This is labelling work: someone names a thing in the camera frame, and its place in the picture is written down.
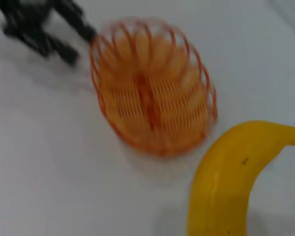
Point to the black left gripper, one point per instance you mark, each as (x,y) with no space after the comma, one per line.
(27,14)

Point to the yellow banana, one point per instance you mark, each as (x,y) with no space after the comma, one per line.
(218,184)

